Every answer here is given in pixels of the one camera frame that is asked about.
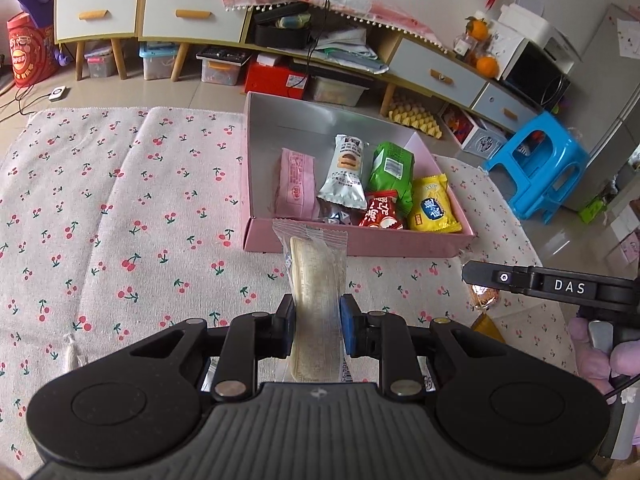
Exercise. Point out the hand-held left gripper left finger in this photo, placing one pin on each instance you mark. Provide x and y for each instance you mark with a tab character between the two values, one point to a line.
284	327

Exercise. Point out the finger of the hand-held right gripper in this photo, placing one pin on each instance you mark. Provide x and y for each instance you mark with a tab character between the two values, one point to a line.
487	274

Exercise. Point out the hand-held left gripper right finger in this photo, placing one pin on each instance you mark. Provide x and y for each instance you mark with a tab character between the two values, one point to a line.
352	327

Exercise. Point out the clear waffle packet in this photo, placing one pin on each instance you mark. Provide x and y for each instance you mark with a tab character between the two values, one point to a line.
485	297

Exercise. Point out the gold foil packet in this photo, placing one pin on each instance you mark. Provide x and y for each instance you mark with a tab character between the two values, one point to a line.
490	327

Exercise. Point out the blue print bread packet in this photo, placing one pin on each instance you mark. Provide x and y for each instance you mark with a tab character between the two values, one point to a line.
317	285

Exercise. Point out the pink cardboard box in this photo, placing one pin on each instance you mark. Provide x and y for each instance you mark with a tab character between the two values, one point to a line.
360	247

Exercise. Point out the yellow snack packet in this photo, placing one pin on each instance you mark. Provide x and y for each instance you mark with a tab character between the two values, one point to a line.
432	207

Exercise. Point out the small silver foil packet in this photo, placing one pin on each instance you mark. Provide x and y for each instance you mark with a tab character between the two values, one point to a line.
340	216

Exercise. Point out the small red snack packet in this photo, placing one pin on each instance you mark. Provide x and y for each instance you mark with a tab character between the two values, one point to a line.
382	212

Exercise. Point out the green biscuit packet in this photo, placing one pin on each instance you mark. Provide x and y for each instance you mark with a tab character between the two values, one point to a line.
392	170

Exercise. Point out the pink cake packet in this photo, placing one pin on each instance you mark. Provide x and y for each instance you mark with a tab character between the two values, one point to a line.
297	185

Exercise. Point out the silver chocolate cookie packet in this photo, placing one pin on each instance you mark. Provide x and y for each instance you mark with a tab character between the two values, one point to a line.
342	175

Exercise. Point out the person's right hand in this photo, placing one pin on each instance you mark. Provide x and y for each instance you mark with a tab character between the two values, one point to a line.
630	357

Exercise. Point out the blue plastic stool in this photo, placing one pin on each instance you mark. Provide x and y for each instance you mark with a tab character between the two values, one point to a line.
540	160

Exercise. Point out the white star print box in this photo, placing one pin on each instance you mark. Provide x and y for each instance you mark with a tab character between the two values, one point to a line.
482	142

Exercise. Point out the red toy box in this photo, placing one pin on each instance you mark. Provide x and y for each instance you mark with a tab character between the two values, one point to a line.
457	125

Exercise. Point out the yellow egg tray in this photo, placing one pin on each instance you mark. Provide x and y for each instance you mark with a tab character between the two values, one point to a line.
415	119

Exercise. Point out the cherry print tablecloth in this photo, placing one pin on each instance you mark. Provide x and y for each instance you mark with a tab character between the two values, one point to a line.
150	210

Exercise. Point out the grey refrigerator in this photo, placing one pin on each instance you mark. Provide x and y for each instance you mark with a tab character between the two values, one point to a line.
610	100

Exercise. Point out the white black microwave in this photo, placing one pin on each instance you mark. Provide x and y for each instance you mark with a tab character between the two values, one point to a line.
535	77

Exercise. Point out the orange fruit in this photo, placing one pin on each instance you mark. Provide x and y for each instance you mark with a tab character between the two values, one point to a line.
476	29
487	66

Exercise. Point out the low wooden cabinet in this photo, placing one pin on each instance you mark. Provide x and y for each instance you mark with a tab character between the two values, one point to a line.
395	87

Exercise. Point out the glass jar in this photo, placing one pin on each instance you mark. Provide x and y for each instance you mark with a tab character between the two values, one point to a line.
463	46

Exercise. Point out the clear storage box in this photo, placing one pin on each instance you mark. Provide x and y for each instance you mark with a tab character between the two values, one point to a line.
335	91

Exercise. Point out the red cardboard box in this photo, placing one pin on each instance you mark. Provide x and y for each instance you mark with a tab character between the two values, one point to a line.
272	80

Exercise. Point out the white plastic box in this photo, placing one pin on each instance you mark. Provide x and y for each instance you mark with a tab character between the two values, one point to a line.
530	22

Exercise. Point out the pile of papers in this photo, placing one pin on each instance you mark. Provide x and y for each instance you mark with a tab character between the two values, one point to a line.
350	50

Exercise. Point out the clear box black lid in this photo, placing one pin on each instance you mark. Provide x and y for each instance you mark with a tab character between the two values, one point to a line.
222	67

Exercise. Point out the black case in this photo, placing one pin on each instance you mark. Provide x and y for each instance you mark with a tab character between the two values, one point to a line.
280	35

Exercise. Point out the clear box blue lid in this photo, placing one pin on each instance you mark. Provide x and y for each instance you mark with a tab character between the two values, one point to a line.
159	62

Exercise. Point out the clear box pink lid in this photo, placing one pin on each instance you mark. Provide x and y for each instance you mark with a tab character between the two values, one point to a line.
100	65

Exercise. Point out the small white floor device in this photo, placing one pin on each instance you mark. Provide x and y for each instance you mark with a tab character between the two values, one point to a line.
59	95

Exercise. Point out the red monkey print bag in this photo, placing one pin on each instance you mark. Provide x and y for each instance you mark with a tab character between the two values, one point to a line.
30	52

